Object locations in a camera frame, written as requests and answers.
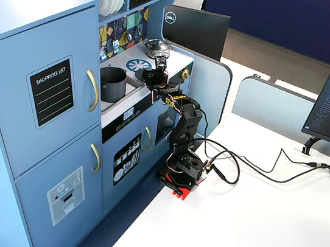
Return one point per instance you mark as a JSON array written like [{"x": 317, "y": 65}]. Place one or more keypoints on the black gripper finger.
[
  {"x": 151, "y": 82},
  {"x": 158, "y": 71}
]

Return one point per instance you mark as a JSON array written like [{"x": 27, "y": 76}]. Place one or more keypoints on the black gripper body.
[{"x": 152, "y": 76}]

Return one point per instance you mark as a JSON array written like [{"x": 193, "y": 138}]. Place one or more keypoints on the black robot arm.
[{"x": 188, "y": 120}]

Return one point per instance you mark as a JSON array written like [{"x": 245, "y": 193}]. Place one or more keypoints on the gray toy sink basin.
[{"x": 133, "y": 86}]

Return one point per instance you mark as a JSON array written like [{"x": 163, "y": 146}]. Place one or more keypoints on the gold stove knob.
[{"x": 185, "y": 74}]

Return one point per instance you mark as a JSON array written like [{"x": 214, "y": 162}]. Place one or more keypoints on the gray toy pot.
[{"x": 112, "y": 90}]

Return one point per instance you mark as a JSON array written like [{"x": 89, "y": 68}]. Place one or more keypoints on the blue oven door with window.
[{"x": 165, "y": 123}]

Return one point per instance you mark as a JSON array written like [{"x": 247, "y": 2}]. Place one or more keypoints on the steel ladle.
[{"x": 129, "y": 37}]

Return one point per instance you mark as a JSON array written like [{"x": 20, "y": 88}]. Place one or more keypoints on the light blue desk divider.
[
  {"x": 206, "y": 89},
  {"x": 266, "y": 104}
]

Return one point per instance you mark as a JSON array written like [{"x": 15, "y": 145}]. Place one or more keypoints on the steel slotted spatula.
[{"x": 115, "y": 46}]

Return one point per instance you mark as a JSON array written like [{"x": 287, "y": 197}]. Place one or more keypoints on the black Dell monitor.
[{"x": 196, "y": 31}]

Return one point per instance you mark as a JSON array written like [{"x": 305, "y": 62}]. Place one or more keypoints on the steel slotted skimmer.
[{"x": 103, "y": 53}]

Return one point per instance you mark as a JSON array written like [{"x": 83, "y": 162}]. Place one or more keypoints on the blue dishwasher door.
[{"x": 108, "y": 152}]

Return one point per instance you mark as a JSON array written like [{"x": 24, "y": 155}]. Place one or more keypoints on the black shopping list board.
[{"x": 52, "y": 92}]

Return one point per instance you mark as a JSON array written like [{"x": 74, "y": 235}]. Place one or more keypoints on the black table clamp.
[{"x": 171, "y": 186}]

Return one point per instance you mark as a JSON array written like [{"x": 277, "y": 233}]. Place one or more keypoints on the blue fridge door with dispenser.
[{"x": 40, "y": 179}]

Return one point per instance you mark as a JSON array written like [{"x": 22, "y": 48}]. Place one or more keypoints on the large blue fridge door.
[{"x": 3, "y": 91}]

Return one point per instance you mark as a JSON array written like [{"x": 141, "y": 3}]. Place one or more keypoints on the blue wooden toy kitchen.
[{"x": 22, "y": 2}]

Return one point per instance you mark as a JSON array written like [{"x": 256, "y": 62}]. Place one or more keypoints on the small camera circuit board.
[{"x": 160, "y": 60}]

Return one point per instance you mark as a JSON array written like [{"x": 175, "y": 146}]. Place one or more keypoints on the red arm base mount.
[{"x": 185, "y": 194}]

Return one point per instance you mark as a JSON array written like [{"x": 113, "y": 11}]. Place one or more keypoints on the dark blue partition wall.
[{"x": 290, "y": 18}]

